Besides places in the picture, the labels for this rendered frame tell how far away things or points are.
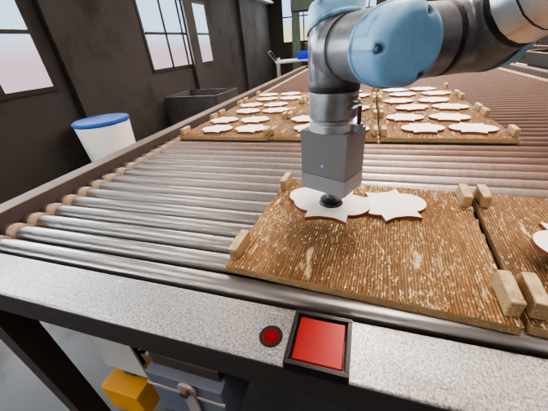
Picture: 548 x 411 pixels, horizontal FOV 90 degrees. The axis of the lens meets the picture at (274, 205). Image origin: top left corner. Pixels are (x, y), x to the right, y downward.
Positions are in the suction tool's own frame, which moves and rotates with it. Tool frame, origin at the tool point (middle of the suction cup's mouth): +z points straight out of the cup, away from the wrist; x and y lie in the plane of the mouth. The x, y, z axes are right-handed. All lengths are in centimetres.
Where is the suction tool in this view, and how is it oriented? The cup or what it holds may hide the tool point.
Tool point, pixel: (330, 207)
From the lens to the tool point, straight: 52.4
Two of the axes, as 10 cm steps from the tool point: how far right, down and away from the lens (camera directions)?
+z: 0.8, 8.6, 5.1
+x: -6.6, 4.3, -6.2
